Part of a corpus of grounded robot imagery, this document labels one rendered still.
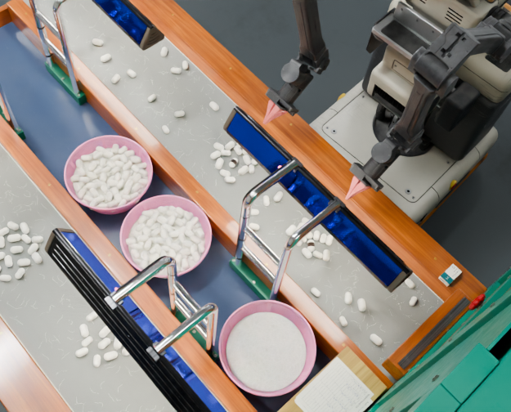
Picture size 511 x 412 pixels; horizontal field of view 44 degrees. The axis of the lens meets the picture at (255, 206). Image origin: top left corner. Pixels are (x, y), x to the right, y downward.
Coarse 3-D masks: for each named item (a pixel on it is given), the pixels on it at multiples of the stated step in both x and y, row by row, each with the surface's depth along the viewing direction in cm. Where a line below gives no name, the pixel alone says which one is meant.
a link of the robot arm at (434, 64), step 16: (448, 32) 141; (464, 32) 140; (480, 32) 151; (496, 32) 163; (432, 48) 141; (448, 48) 141; (464, 48) 139; (480, 48) 153; (496, 48) 165; (416, 64) 143; (432, 64) 142; (448, 64) 140; (432, 80) 143
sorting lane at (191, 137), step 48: (48, 0) 231; (96, 48) 222; (144, 96) 214; (192, 96) 215; (192, 144) 206; (240, 192) 199; (336, 240) 194; (336, 288) 187; (384, 288) 188; (384, 336) 181
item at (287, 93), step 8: (272, 88) 196; (280, 88) 195; (288, 88) 192; (296, 88) 192; (280, 96) 193; (288, 96) 193; (296, 96) 193; (280, 104) 195; (288, 104) 192; (296, 112) 196
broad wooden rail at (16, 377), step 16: (0, 320) 172; (0, 336) 170; (0, 352) 168; (16, 352) 168; (0, 368) 166; (16, 368) 166; (32, 368) 166; (0, 384) 164; (16, 384) 164; (32, 384) 165; (48, 384) 165; (0, 400) 162; (16, 400) 162; (32, 400) 163; (48, 400) 163
